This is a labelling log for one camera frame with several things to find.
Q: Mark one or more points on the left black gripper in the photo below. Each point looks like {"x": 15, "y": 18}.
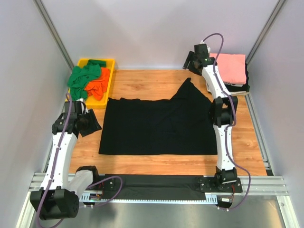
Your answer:
{"x": 94, "y": 125}

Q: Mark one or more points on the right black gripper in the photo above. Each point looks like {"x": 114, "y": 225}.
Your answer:
{"x": 188, "y": 64}

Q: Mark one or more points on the yellow plastic tray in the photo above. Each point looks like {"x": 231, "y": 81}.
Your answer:
{"x": 91, "y": 102}

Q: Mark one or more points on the black t shirt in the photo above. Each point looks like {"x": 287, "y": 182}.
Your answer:
{"x": 179, "y": 126}

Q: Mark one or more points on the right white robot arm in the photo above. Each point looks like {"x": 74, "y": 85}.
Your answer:
{"x": 222, "y": 112}

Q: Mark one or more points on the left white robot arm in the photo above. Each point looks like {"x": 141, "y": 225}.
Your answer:
{"x": 57, "y": 197}

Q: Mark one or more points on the stack of folded shirts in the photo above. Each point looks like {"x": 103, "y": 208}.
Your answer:
{"x": 237, "y": 89}

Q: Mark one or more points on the orange t shirt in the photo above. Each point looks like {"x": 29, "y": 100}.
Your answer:
{"x": 96, "y": 88}

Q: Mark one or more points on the pink folded t shirt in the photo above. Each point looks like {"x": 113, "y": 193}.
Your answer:
{"x": 232, "y": 68}

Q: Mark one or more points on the green t shirt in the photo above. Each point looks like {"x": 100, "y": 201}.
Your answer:
{"x": 81, "y": 76}

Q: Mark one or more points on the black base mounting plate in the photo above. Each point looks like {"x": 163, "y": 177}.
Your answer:
{"x": 172, "y": 187}

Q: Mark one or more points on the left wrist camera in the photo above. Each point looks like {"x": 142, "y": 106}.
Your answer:
{"x": 84, "y": 108}

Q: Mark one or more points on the aluminium frame rail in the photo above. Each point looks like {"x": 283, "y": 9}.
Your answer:
{"x": 254, "y": 186}

